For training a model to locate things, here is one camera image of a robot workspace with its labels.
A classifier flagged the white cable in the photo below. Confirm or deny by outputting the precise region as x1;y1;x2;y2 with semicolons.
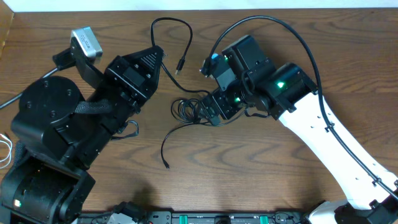
0;133;13;169

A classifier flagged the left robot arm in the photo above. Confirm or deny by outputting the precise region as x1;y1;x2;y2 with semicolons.
1;46;164;223

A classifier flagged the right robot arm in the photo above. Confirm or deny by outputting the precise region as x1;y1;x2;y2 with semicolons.
200;35;397;223

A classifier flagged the wooden side panel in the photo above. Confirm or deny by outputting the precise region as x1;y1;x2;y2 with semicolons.
0;0;14;56

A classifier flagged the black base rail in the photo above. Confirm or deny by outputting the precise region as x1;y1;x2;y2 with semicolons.
72;202;309;224

